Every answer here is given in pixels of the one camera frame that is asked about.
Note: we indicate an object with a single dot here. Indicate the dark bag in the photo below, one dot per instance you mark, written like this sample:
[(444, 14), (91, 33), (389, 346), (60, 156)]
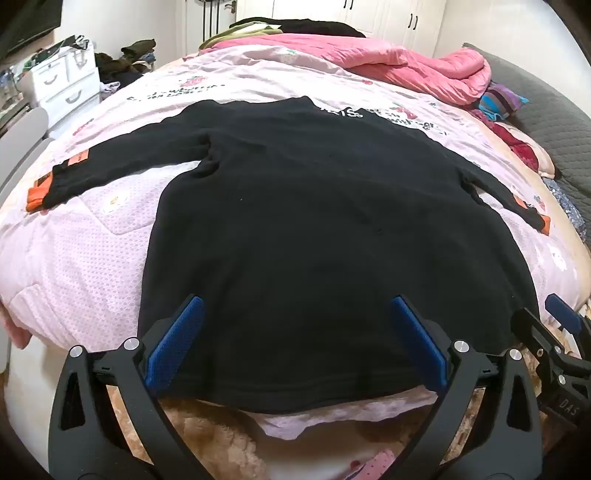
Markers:
[(60, 48)]

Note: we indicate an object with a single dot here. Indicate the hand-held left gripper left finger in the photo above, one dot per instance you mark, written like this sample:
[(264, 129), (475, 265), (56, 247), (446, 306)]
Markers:
[(178, 341)]

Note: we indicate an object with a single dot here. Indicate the red cloth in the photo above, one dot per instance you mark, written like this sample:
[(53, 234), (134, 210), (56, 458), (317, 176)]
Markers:
[(512, 138)]

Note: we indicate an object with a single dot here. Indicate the lilac cloth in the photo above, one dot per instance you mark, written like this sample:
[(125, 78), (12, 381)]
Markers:
[(108, 90)]

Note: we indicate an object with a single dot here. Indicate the black cloth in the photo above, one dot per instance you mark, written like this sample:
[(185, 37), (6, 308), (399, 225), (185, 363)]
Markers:
[(314, 25)]

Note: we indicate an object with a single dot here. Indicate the pink printed quilt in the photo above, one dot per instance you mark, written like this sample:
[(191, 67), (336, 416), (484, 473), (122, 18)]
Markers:
[(92, 258)]

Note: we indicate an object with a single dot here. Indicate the black television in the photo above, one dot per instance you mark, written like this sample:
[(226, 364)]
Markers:
[(27, 18)]

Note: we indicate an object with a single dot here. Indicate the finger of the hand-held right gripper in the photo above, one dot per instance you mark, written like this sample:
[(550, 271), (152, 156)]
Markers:
[(561, 309), (531, 325)]

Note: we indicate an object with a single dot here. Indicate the peach bed sheet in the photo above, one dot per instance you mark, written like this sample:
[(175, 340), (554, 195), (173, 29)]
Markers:
[(570, 258)]

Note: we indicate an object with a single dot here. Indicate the pile of dark clothes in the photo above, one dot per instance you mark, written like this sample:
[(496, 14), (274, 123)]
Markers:
[(115, 67)]

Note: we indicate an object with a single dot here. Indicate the pink comforter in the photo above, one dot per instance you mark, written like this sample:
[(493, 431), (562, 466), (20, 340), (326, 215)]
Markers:
[(415, 64)]

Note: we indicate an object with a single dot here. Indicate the white door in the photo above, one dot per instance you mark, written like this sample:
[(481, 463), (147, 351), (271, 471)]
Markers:
[(249, 11)]

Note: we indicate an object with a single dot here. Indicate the pink dotted cloth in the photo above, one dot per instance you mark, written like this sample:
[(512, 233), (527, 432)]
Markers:
[(374, 464)]

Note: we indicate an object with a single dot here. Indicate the grey quilted headboard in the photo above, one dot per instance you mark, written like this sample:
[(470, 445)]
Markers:
[(554, 115)]

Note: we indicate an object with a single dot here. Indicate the blue floral cloth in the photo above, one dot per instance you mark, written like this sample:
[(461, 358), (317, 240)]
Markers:
[(565, 203)]

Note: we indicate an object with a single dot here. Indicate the black sweater with orange cuffs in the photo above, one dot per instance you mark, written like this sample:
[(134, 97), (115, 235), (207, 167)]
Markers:
[(300, 230)]

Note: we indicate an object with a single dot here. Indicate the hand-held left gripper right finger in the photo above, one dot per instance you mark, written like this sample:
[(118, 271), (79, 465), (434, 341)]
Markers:
[(418, 341)]

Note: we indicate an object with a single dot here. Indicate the colourful striped cloth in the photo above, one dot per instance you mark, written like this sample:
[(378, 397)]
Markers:
[(501, 104)]

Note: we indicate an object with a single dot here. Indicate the white drawer cabinet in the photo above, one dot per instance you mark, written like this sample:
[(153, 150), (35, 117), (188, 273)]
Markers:
[(64, 87)]

